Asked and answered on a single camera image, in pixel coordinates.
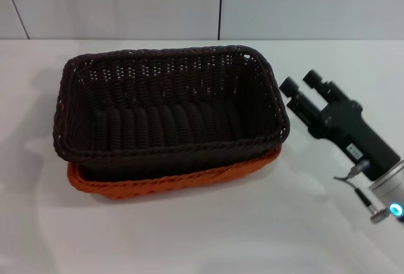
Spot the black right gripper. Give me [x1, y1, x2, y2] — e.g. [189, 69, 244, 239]
[278, 68, 403, 182]

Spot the dark brown wicker basket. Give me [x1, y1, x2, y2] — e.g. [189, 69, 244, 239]
[52, 44, 291, 183]

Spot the right arm connector cable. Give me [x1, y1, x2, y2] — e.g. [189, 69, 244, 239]
[333, 159, 393, 223]

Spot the orange wicker basket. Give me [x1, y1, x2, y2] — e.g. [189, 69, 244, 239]
[59, 102, 283, 201]

